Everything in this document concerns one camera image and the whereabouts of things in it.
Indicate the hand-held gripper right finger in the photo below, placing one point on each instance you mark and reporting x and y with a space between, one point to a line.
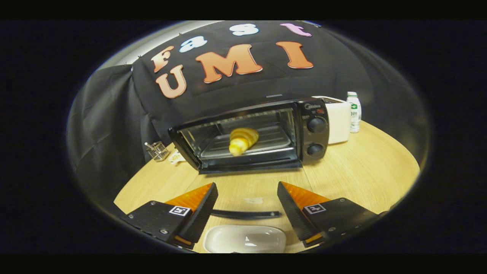
293 213

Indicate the yellow croissant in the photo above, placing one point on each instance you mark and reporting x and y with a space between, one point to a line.
243 140

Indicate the small white flat object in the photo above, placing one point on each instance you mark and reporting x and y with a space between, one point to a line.
177 156

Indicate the white square plate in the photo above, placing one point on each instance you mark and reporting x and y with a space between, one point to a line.
243 239

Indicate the black backdrop cloth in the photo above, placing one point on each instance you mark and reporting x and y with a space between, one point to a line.
228 83

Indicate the white pop-up toaster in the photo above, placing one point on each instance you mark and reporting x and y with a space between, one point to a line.
338 121

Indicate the white bottle green label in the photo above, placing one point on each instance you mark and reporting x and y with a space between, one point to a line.
354 112

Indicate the black toaster oven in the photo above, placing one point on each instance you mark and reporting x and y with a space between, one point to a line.
312 133

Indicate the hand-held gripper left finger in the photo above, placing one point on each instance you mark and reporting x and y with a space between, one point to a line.
201 213

